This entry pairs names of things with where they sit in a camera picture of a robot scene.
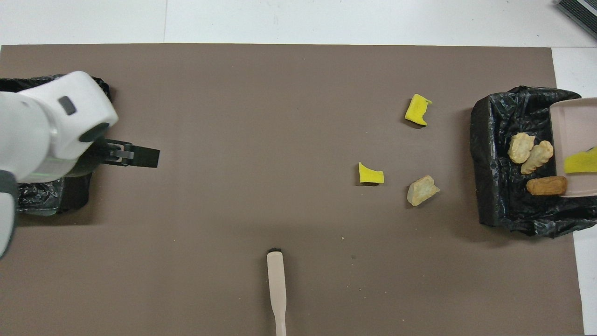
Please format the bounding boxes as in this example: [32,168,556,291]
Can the beige plastic dustpan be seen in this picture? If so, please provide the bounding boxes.
[549,97,597,198]

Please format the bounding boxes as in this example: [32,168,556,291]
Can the beige hand brush black bristles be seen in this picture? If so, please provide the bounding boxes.
[267,246,286,336]

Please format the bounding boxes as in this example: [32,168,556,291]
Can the ridged croissant piece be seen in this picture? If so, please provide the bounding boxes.
[521,140,555,175]

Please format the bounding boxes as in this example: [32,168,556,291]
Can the dark grey ribbed device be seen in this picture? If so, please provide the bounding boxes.
[555,0,597,40]

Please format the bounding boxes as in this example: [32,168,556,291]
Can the brown bread roll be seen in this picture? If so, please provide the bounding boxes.
[526,176,569,196]

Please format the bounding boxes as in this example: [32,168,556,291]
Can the pale beige bread chunk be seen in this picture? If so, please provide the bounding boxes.
[508,132,536,164]

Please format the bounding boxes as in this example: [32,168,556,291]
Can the beige grey foam chunk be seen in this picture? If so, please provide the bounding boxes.
[407,175,441,207]

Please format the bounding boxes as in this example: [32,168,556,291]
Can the brown table mat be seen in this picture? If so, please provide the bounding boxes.
[0,44,583,336]

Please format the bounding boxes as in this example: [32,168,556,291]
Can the small yellow sponge piece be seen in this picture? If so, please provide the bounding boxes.
[358,161,385,185]

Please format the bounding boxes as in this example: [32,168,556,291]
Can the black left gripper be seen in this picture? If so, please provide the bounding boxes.
[70,135,160,179]

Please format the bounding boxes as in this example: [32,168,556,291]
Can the black trash bag bin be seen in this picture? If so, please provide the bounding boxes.
[470,86,597,238]
[0,74,112,217]

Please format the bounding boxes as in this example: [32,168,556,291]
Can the yellow sponge wedge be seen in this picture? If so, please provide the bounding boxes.
[563,147,597,174]

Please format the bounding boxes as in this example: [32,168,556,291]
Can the notched yellow sponge piece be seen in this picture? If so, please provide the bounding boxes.
[404,93,433,127]

